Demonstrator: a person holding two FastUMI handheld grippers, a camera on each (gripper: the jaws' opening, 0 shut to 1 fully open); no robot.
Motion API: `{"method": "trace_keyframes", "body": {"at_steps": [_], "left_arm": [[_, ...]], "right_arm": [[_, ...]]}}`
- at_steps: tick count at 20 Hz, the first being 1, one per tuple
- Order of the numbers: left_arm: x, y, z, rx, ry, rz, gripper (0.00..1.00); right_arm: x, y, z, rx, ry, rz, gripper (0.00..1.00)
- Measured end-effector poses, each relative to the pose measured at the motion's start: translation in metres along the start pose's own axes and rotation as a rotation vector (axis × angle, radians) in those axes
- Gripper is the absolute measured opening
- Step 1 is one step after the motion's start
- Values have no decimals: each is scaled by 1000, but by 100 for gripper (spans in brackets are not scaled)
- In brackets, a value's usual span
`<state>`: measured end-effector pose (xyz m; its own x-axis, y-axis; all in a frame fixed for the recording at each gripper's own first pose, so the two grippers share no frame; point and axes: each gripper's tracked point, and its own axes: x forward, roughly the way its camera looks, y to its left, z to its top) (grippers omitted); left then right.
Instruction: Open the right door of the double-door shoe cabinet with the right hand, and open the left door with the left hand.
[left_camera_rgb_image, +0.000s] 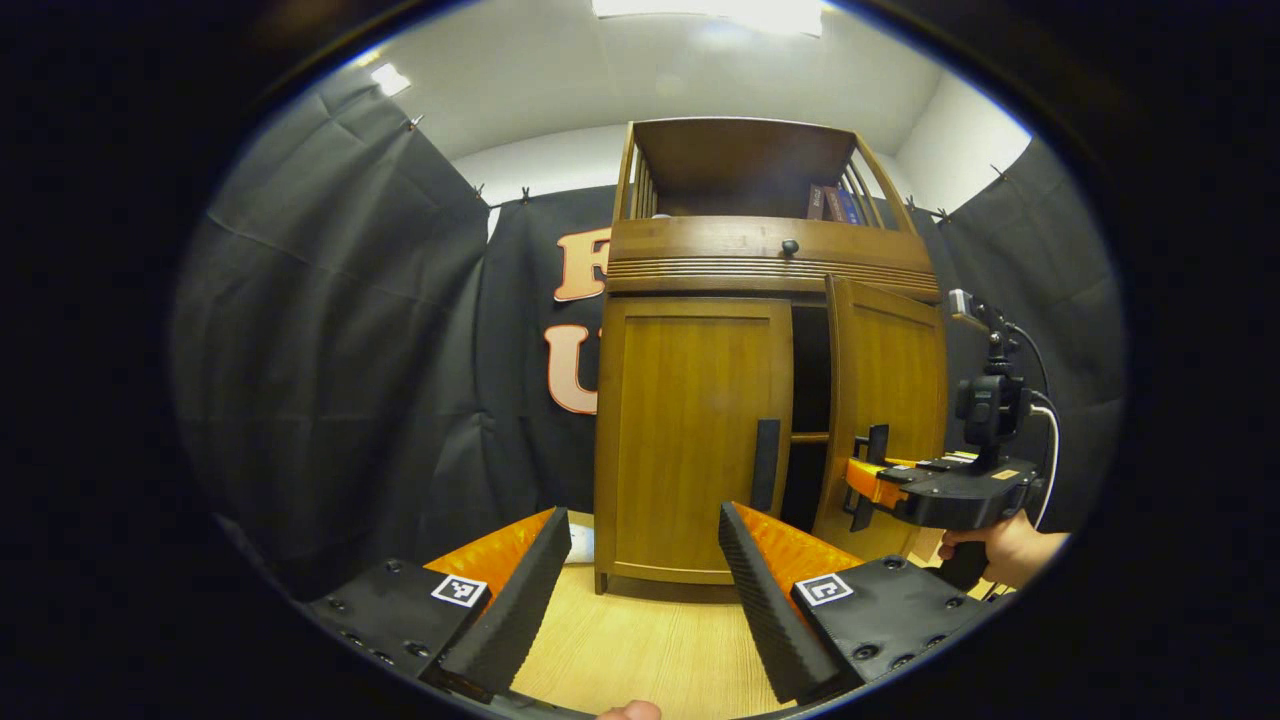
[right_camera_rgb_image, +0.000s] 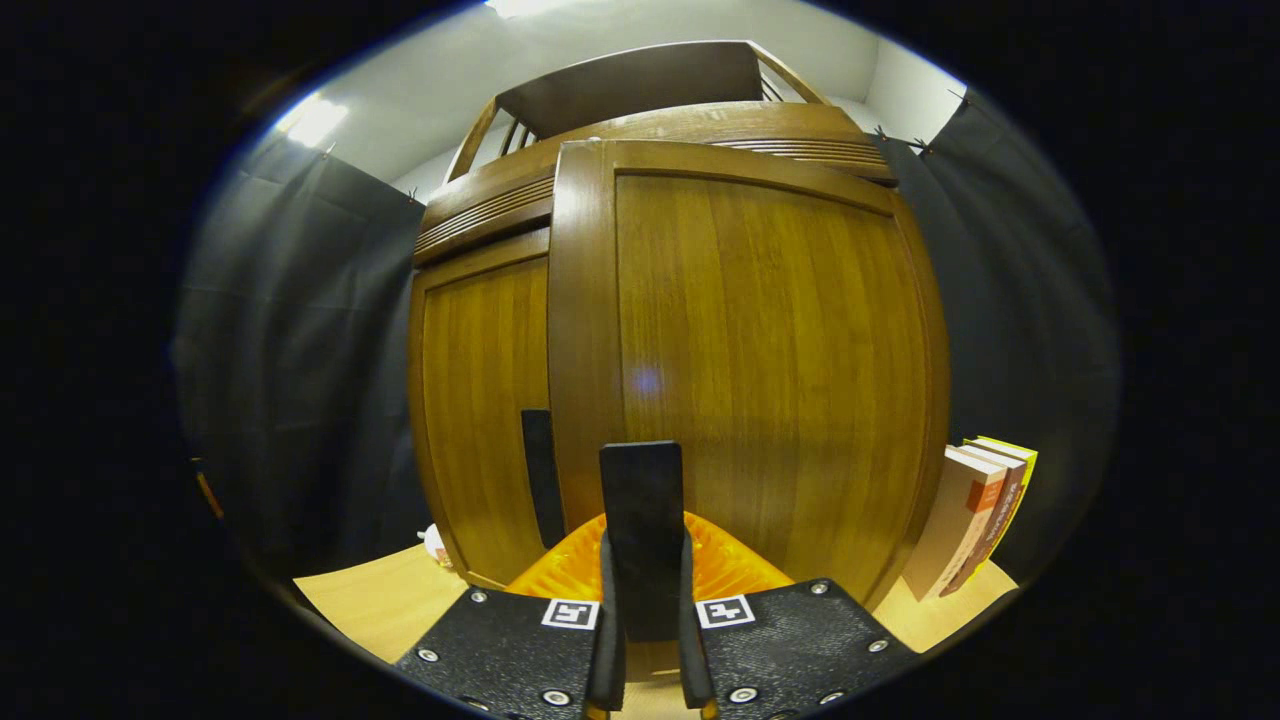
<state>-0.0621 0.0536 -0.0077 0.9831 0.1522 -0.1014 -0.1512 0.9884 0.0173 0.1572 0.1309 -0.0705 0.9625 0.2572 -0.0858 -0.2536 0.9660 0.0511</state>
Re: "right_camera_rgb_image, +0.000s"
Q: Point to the wooden shoe cabinet door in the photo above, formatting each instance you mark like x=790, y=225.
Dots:
x=480, y=400
x=760, y=350

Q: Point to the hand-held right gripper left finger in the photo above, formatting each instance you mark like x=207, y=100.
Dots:
x=607, y=660

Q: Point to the small white object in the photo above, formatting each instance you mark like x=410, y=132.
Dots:
x=436, y=548

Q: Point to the black backdrop cloth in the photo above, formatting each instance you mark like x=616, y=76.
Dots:
x=290, y=350

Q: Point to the small ceiling light panel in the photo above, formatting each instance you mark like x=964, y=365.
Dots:
x=312, y=122

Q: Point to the yellow book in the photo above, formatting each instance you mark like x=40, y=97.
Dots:
x=1028, y=470

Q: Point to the large ceiling light panel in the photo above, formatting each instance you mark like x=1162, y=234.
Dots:
x=520, y=6

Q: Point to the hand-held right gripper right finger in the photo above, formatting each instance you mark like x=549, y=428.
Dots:
x=695, y=660

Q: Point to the dark red book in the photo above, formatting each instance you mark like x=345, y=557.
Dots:
x=1003, y=520

